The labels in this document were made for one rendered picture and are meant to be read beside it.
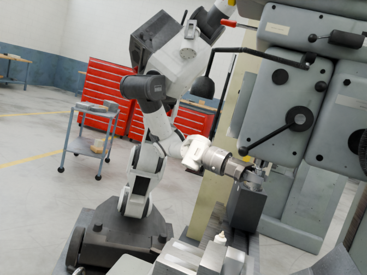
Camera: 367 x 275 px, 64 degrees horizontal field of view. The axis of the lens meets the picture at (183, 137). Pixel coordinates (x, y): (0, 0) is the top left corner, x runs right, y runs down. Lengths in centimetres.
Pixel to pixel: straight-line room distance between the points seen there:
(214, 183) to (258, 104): 200
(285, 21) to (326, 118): 27
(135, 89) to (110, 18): 1043
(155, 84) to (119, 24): 1022
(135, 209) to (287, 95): 120
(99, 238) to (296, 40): 129
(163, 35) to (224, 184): 181
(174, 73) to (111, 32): 1027
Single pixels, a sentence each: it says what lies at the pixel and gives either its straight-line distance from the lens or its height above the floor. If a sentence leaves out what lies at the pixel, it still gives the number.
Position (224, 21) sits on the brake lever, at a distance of 109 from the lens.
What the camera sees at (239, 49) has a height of 158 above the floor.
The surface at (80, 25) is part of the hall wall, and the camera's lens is 1209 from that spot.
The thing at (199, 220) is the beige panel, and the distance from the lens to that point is 295.
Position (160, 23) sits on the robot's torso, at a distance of 131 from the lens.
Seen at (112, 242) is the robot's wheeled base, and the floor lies 59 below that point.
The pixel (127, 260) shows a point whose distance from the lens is 135.
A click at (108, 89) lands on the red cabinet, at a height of 92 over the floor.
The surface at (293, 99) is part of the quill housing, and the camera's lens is 87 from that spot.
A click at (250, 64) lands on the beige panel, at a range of 270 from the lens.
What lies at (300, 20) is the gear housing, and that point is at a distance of 87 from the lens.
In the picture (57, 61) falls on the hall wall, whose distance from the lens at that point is 1242.
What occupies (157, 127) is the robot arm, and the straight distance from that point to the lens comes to 122.
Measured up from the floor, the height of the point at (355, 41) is 167.
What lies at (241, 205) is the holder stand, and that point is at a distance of 136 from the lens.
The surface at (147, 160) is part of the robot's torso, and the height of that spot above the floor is 103.
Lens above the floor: 147
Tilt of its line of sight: 10 degrees down
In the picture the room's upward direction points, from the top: 15 degrees clockwise
